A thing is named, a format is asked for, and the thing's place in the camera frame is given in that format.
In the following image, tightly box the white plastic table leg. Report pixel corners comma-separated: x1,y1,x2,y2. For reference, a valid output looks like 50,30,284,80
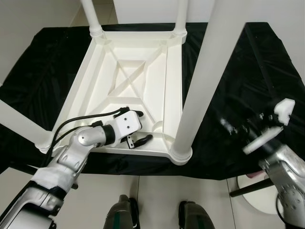
169,0,244,165
0,99,54,154
80,0,104,44
173,0,190,38

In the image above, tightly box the white plastic children table top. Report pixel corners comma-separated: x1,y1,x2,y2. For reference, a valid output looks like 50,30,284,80
41,30,193,165

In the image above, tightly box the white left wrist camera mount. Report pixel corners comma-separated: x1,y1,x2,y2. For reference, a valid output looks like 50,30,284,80
113,109,142,145

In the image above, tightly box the white round floor plate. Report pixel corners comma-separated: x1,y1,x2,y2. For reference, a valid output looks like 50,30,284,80
243,177,282,214

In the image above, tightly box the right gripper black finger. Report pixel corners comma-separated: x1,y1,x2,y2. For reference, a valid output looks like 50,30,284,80
224,98,253,120
219,118,241,136

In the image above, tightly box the grey robot right foot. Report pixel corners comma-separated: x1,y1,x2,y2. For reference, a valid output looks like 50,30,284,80
178,200,215,229

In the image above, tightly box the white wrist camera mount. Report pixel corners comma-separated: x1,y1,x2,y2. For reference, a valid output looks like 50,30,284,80
243,98,296,154
113,109,142,145

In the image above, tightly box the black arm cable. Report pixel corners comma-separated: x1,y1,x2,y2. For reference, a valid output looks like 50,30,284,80
45,107,129,158
274,198,286,227

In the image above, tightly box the grey robot left foot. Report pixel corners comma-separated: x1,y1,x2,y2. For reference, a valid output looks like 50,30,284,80
104,195,139,229

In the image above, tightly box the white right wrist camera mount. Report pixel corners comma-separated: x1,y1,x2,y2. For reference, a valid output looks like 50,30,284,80
243,98,296,154

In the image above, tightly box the black table cloth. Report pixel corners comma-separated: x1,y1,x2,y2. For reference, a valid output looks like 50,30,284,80
0,21,305,181

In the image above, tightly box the grey robot foot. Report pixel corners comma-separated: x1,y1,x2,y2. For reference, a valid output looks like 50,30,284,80
178,200,215,229
104,195,139,229

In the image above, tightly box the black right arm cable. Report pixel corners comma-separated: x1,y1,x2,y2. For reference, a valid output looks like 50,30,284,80
274,198,286,227

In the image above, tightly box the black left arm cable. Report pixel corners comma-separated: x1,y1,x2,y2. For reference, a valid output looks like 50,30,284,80
45,107,129,158

